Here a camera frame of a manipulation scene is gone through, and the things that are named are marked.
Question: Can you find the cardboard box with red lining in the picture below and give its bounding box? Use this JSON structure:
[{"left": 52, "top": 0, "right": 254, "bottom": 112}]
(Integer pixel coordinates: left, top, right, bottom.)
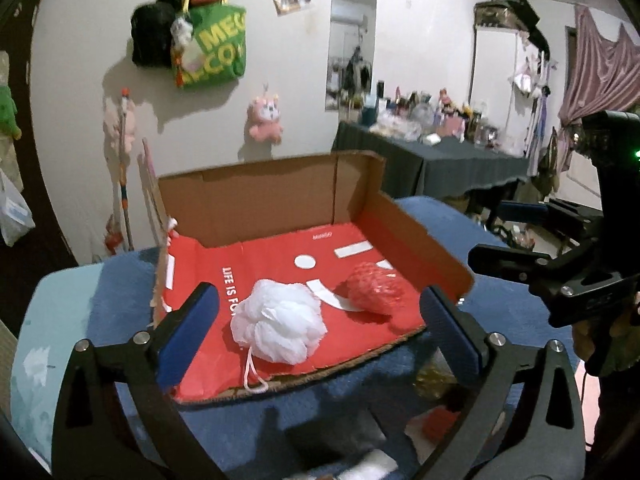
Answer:
[{"left": 152, "top": 152, "right": 473, "bottom": 405}]

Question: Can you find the blue plush blanket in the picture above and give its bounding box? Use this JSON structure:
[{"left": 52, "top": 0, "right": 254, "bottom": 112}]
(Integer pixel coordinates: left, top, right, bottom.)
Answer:
[{"left": 8, "top": 195, "right": 584, "bottom": 480}]

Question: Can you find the white plastic bag hanging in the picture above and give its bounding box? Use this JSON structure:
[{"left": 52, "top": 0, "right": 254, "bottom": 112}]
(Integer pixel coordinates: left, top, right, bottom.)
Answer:
[{"left": 0, "top": 172, "right": 35, "bottom": 247}]

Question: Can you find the table with dark green cloth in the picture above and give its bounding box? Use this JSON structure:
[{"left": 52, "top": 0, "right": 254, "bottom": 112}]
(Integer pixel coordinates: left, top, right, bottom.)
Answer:
[{"left": 332, "top": 122, "right": 528, "bottom": 212}]

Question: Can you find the red mesh bath loofah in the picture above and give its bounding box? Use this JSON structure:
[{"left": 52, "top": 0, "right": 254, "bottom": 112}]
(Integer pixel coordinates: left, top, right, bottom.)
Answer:
[{"left": 346, "top": 262, "right": 405, "bottom": 316}]

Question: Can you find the pink plush toy on wall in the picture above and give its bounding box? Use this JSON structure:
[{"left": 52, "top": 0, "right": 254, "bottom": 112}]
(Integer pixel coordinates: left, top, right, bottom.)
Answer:
[{"left": 248, "top": 94, "right": 283, "bottom": 145}]

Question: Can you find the pink curtain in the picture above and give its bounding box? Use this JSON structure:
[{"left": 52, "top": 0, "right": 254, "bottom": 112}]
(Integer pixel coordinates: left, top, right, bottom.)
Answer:
[{"left": 559, "top": 6, "right": 639, "bottom": 128}]

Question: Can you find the white mesh bath loofah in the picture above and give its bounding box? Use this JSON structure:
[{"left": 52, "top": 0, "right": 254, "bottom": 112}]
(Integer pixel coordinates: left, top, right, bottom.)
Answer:
[{"left": 230, "top": 278, "right": 328, "bottom": 394}]

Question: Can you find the green tote bag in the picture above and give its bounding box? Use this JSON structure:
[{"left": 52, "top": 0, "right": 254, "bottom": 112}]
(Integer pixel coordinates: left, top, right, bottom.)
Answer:
[{"left": 170, "top": 0, "right": 246, "bottom": 89}]

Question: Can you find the clear jar with gold beads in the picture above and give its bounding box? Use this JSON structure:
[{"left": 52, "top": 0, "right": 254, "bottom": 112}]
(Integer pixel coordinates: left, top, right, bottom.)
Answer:
[{"left": 413, "top": 351, "right": 458, "bottom": 402}]

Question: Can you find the white wardrobe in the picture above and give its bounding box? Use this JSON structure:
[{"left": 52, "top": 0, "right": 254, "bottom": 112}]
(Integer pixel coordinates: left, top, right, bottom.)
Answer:
[{"left": 470, "top": 27, "right": 548, "bottom": 157}]

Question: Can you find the black bag on wall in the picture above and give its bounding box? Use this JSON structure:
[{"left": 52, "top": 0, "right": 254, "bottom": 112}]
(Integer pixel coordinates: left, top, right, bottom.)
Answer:
[{"left": 130, "top": 0, "right": 182, "bottom": 68}]

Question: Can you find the suitcase on wardrobe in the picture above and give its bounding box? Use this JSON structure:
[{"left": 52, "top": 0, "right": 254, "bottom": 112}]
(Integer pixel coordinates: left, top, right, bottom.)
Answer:
[{"left": 474, "top": 2, "right": 528, "bottom": 32}]

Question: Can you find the wall mirror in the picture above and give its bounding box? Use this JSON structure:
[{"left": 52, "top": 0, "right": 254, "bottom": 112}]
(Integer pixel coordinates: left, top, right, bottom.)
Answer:
[{"left": 326, "top": 0, "right": 378, "bottom": 110}]

